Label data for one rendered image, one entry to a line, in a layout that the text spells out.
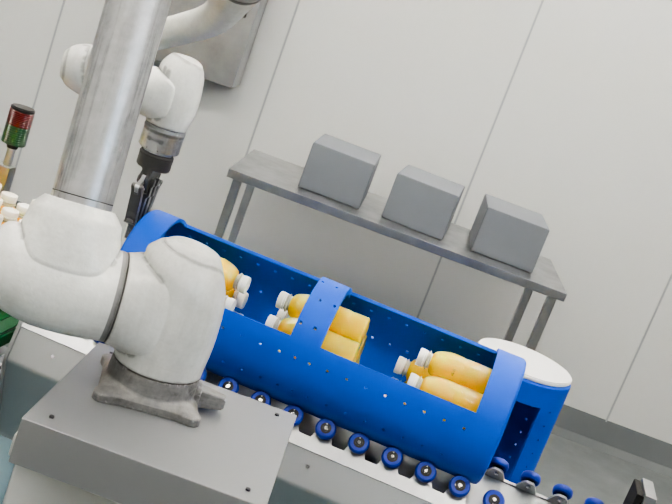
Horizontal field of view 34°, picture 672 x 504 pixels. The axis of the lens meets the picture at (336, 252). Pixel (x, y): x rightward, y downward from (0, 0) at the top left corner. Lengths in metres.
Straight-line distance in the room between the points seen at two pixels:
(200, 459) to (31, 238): 0.43
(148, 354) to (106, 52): 0.49
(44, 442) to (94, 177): 0.42
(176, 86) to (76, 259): 0.66
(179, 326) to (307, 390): 0.55
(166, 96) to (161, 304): 0.66
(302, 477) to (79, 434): 0.74
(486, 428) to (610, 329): 3.76
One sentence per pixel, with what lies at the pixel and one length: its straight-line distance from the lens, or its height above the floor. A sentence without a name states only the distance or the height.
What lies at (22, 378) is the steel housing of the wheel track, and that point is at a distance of 2.48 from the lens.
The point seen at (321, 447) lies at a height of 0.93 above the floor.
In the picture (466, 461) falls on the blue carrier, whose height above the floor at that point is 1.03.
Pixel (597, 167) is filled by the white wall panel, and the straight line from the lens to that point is 5.75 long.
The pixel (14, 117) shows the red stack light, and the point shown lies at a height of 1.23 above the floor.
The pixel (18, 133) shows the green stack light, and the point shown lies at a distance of 2.91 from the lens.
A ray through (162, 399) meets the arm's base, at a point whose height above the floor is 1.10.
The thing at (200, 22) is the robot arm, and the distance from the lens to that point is 2.06.
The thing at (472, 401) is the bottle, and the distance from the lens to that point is 2.27.
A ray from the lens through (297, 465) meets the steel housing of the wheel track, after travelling 2.32.
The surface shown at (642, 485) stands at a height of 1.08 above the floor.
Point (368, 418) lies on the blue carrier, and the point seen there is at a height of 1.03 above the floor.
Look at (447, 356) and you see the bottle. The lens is 2.32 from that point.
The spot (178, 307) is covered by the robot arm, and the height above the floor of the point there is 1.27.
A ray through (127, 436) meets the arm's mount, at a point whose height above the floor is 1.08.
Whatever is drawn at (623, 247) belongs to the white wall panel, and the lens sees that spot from 5.85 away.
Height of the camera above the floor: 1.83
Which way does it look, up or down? 13 degrees down
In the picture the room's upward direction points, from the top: 20 degrees clockwise
